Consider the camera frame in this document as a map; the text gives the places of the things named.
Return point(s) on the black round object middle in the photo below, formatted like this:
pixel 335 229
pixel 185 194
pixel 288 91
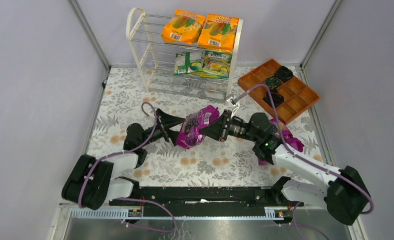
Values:
pixel 271 81

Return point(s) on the white metal shelf rack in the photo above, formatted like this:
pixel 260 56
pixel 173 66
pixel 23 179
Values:
pixel 155 59

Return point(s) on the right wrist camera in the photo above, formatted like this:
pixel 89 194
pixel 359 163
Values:
pixel 233 105

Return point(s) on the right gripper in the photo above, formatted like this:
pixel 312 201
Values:
pixel 224 127

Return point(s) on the black round object top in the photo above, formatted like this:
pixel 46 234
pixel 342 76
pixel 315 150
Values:
pixel 283 73

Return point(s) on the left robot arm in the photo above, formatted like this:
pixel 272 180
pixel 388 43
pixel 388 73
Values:
pixel 95 181

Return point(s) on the purple grape candy bag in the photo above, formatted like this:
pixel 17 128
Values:
pixel 189 135
pixel 282 136

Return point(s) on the black round object bottom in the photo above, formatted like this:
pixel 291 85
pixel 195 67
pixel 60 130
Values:
pixel 277 98

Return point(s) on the orange compartment tray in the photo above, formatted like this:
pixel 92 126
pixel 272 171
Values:
pixel 297 97

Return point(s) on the white floral tablecloth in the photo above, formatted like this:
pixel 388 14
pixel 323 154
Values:
pixel 211 163

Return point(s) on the black round object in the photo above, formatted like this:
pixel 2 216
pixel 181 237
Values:
pixel 277 98
pixel 283 73
pixel 271 81

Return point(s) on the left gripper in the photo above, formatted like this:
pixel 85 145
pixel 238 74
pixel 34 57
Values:
pixel 163 124

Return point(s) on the orange mango candy bag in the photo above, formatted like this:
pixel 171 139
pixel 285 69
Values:
pixel 183 27
pixel 218 33

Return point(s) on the green Fox's candy bag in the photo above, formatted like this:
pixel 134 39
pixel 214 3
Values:
pixel 216 65

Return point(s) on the green candy bag underneath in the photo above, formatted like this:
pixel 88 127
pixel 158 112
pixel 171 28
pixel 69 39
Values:
pixel 188 63

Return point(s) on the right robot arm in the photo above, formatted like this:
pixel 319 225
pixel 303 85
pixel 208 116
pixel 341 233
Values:
pixel 341 192

